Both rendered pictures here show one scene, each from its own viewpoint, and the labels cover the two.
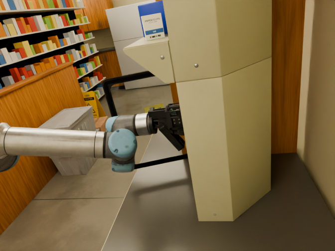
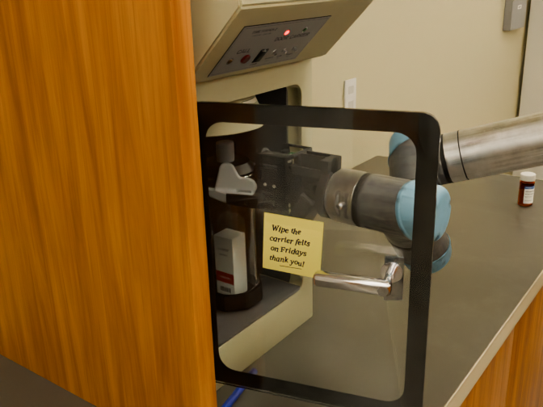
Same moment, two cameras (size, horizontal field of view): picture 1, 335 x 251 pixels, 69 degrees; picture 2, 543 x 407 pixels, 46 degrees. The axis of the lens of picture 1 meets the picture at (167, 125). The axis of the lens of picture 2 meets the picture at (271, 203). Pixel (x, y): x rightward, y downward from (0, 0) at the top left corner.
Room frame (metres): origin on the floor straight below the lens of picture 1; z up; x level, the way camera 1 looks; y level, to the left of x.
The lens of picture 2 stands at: (1.57, 0.29, 1.53)
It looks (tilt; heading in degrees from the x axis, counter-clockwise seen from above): 20 degrees down; 203
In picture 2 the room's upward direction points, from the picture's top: 2 degrees counter-clockwise
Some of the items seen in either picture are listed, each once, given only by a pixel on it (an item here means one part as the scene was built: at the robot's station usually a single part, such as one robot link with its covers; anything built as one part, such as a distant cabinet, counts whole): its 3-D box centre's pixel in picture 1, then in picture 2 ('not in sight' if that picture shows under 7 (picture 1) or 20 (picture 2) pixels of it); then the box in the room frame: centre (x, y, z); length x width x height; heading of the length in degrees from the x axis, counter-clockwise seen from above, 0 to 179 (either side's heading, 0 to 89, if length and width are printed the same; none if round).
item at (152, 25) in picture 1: (152, 26); not in sight; (0.71, -0.01, 1.54); 0.05 x 0.05 x 0.06; 4
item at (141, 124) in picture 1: (145, 123); not in sight; (0.76, 0.07, 1.24); 0.08 x 0.05 x 0.08; 166
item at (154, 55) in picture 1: (161, 53); (283, 31); (0.76, -0.02, 1.46); 0.32 x 0.11 x 0.10; 166
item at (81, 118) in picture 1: (71, 128); not in sight; (2.76, 1.15, 0.49); 0.60 x 0.42 x 0.33; 166
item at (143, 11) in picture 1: (159, 18); not in sight; (0.83, -0.04, 1.56); 0.10 x 0.10 x 0.09; 76
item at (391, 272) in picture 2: not in sight; (357, 277); (0.92, 0.13, 1.20); 0.10 x 0.05 x 0.03; 91
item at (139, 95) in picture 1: (153, 121); (305, 266); (0.89, 0.05, 1.19); 0.30 x 0.01 x 0.40; 91
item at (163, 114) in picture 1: (168, 119); not in sight; (0.74, -0.01, 1.25); 0.12 x 0.08 x 0.09; 76
